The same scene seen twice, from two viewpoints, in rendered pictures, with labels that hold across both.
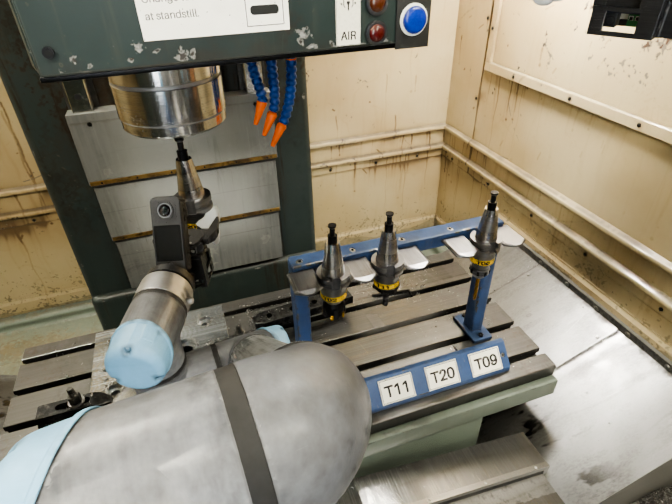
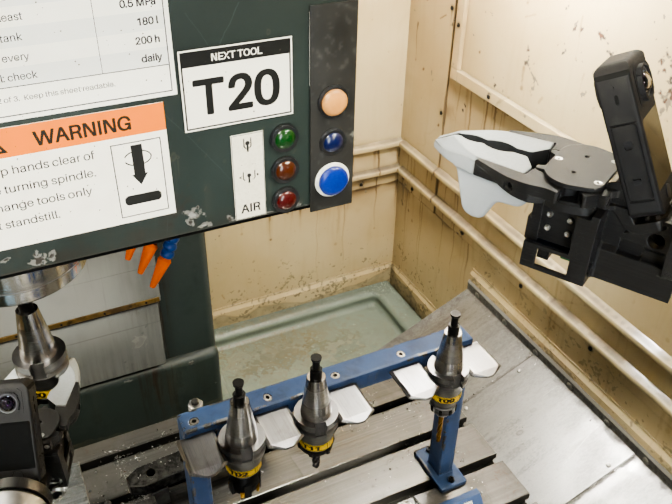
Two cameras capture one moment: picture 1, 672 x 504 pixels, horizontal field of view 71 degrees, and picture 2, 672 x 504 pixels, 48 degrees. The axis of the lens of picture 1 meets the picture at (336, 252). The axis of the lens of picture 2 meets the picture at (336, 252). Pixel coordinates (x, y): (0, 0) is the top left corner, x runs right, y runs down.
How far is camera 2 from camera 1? 0.26 m
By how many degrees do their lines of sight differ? 7
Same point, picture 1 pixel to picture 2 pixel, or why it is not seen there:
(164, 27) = (16, 235)
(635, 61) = not seen: hidden behind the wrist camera
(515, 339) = (497, 482)
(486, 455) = not seen: outside the picture
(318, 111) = not seen: hidden behind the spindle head
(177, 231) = (26, 430)
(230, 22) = (100, 217)
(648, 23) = (578, 270)
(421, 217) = (371, 268)
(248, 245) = (113, 352)
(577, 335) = (583, 462)
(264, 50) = (144, 238)
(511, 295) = (496, 402)
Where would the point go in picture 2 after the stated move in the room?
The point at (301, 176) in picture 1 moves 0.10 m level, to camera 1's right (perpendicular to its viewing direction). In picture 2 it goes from (190, 249) to (240, 246)
